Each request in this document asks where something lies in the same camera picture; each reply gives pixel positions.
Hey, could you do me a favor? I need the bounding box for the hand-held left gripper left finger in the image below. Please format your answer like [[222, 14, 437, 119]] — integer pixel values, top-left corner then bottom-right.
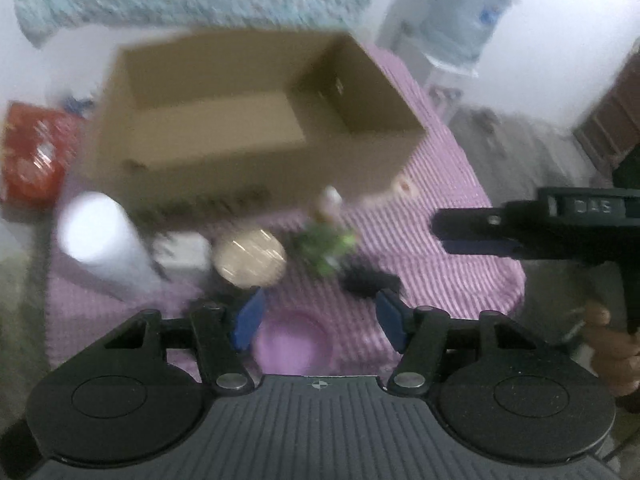
[[102, 287, 267, 395]]

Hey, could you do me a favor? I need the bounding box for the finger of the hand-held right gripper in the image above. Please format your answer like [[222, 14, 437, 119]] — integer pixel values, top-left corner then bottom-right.
[[432, 207, 506, 241], [442, 241, 522, 256]]

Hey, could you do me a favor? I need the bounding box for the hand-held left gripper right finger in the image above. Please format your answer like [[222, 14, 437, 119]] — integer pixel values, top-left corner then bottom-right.
[[375, 290, 546, 396]]

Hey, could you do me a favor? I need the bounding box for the black car key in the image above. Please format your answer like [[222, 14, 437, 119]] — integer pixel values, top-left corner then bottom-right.
[[342, 265, 401, 298]]

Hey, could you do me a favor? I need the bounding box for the small green bottle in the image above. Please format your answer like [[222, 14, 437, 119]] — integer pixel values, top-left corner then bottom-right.
[[292, 220, 358, 276]]

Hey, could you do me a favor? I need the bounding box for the brown cardboard box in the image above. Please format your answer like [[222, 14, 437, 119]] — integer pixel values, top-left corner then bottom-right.
[[80, 27, 427, 216]]

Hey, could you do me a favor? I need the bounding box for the person's right hand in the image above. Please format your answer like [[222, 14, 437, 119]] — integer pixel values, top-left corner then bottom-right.
[[584, 301, 640, 401]]

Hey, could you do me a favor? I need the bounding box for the purple checkered tablecloth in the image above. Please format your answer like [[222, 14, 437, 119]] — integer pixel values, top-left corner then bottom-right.
[[47, 40, 526, 376]]

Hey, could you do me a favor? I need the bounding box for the round jar with beige lid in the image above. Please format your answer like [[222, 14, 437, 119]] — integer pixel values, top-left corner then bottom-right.
[[212, 229, 287, 288]]

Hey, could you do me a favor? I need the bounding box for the small pink and white sticker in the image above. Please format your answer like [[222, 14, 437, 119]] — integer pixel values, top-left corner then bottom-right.
[[372, 177, 418, 206]]

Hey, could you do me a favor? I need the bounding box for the brown wooden furniture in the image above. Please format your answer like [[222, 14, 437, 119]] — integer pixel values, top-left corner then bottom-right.
[[572, 40, 640, 171]]

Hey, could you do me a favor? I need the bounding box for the white jug stand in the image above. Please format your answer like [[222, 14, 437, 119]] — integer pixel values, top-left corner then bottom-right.
[[425, 55, 481, 92]]

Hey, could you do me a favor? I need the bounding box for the large white plastic bottle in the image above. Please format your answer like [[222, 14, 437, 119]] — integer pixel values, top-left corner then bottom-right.
[[56, 192, 166, 301]]

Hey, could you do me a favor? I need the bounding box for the red printed bag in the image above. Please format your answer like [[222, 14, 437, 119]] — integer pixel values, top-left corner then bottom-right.
[[0, 101, 81, 206]]

